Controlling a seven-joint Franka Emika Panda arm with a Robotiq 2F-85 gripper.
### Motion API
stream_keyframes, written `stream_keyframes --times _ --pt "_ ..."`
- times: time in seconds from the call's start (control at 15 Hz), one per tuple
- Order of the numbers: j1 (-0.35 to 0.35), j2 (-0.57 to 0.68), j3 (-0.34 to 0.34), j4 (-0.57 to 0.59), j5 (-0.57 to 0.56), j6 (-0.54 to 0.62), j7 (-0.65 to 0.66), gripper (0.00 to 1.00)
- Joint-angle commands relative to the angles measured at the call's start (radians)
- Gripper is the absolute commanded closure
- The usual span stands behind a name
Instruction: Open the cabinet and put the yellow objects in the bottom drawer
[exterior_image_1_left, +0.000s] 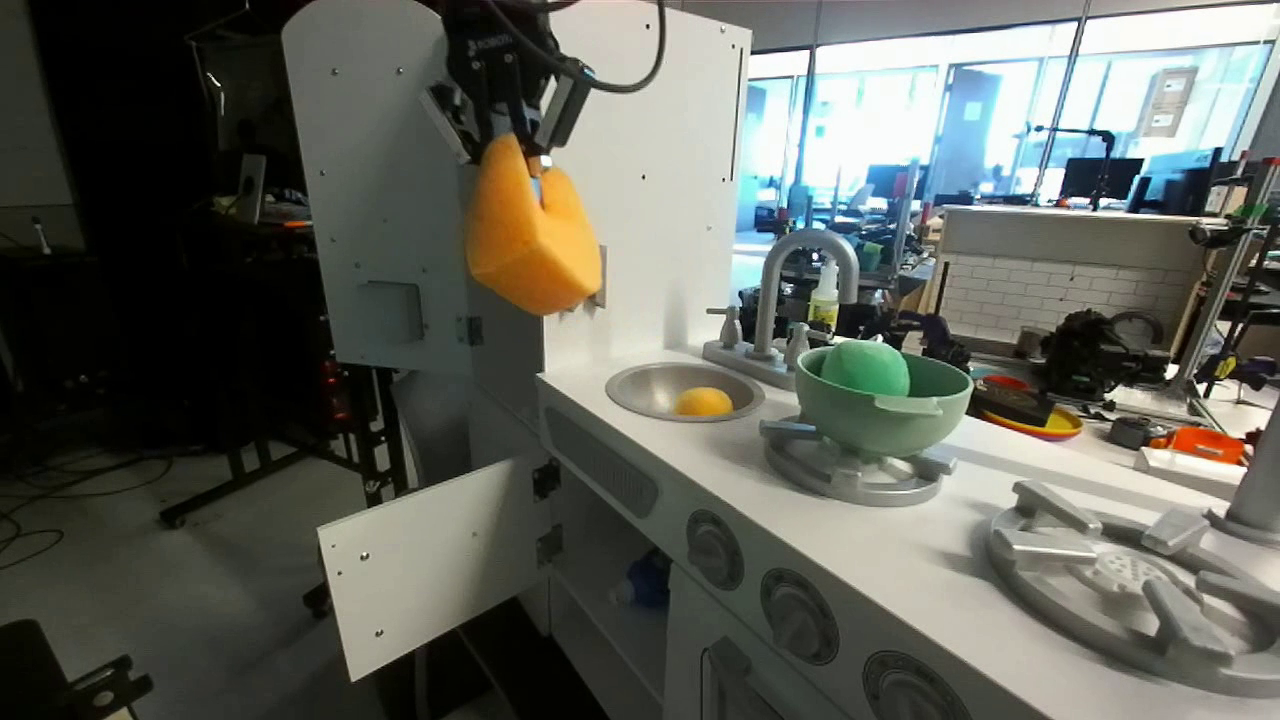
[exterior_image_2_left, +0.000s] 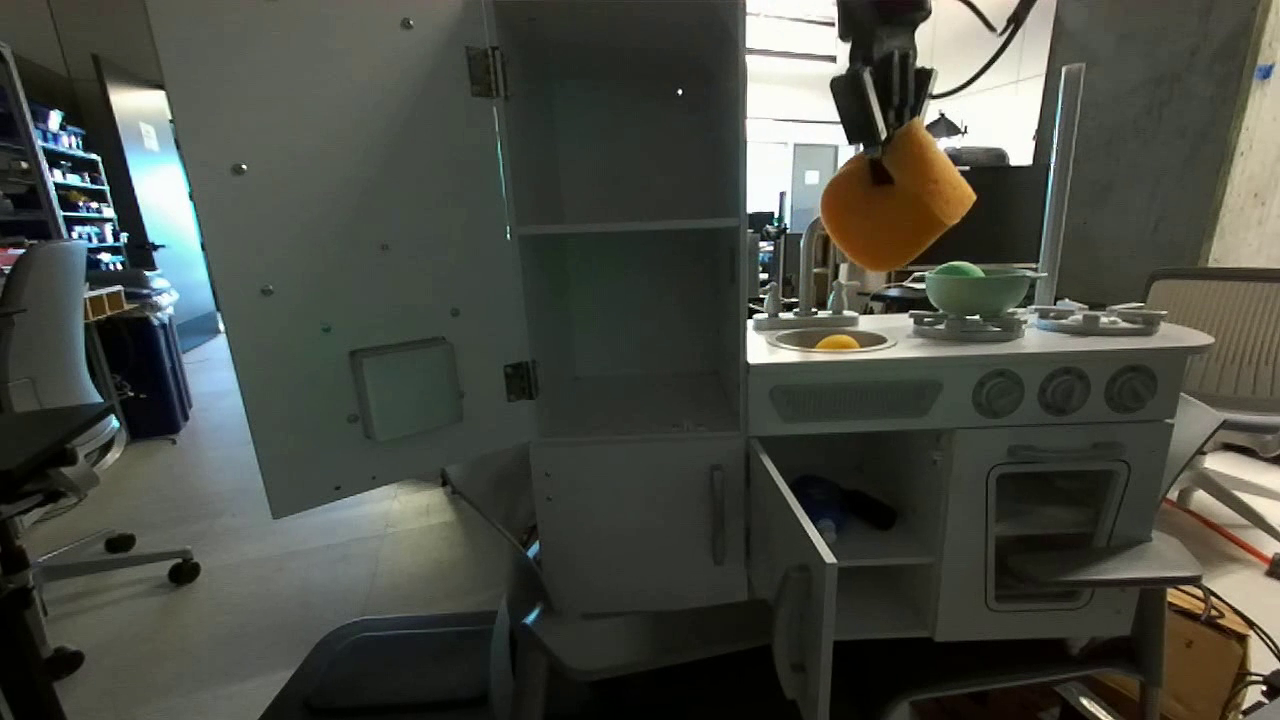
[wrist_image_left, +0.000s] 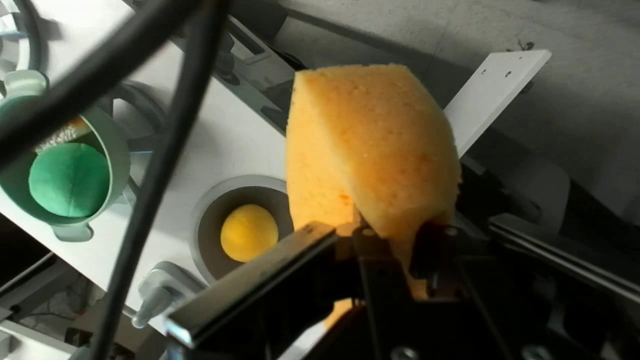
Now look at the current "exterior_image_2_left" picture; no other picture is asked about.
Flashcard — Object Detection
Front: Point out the grey toy faucet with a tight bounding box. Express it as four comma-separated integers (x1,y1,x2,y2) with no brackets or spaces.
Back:
753,216,863,336

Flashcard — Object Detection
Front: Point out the black suitcase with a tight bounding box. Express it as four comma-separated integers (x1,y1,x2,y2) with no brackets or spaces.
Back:
92,308,195,442

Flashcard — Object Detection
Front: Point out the blue object in cupboard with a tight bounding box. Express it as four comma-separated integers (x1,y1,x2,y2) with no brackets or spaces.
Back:
792,475,900,536

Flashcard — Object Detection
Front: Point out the grey upright pole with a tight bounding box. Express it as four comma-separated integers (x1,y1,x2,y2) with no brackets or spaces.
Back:
1034,59,1087,308

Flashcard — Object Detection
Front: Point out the grey toy burner grate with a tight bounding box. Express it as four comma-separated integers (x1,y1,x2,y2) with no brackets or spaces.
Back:
911,308,1032,346
1034,298,1170,336

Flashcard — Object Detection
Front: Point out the green toy bowl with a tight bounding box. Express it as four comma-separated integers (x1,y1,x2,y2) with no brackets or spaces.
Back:
921,257,1053,324

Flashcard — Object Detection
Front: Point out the grey base platform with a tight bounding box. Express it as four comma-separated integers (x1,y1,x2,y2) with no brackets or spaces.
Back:
256,614,535,720

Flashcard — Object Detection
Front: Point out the white lower cabinet door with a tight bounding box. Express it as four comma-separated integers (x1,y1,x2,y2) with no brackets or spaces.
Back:
529,435,753,617

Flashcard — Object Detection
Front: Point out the brown cardboard box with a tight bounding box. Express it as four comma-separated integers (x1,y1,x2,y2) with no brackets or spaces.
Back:
1157,583,1256,720

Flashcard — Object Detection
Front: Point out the large black monitor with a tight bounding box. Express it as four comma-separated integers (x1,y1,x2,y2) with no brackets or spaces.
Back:
933,145,1049,275

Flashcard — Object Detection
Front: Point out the yellow-orange toy cheese block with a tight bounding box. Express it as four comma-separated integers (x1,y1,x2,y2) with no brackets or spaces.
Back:
815,119,979,275

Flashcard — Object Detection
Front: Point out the grey round stove knob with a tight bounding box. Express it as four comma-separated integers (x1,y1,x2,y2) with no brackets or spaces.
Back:
1098,360,1160,417
1034,364,1094,420
971,368,1029,420

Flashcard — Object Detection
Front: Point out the grey office chair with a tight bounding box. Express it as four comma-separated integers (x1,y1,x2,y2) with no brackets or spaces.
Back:
0,238,205,720

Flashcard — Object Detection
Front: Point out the grey mesh chair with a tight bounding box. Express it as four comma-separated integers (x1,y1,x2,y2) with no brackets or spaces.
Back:
1144,272,1280,576

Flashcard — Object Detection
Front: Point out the storage shelf rack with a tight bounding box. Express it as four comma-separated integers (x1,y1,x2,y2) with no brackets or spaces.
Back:
0,43,123,324

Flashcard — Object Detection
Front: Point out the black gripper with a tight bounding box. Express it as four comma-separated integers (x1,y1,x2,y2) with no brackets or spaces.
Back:
826,0,934,189

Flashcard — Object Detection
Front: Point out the white toy kitchen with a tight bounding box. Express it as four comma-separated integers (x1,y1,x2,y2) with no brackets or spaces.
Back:
478,0,1217,720

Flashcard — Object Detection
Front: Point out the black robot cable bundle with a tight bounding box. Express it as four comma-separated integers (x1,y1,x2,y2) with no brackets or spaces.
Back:
933,0,1034,105

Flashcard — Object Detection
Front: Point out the grey flat panel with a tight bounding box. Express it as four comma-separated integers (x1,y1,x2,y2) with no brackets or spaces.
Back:
1055,533,1204,594

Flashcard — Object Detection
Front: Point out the small white cupboard door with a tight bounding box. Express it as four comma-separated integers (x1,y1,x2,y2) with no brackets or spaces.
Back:
747,443,839,720

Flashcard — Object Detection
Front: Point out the white toy oven door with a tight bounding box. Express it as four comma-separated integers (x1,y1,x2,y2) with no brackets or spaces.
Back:
934,423,1165,645

